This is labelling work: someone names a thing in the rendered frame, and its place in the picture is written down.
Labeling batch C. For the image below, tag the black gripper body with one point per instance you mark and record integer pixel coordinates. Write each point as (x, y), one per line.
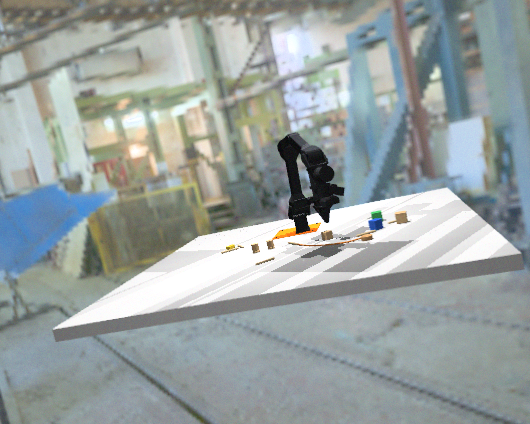
(321, 195)

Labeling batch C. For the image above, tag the blue cube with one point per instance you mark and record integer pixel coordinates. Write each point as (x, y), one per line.
(375, 224)

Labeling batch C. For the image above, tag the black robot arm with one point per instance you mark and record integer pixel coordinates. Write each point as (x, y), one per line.
(316, 162)

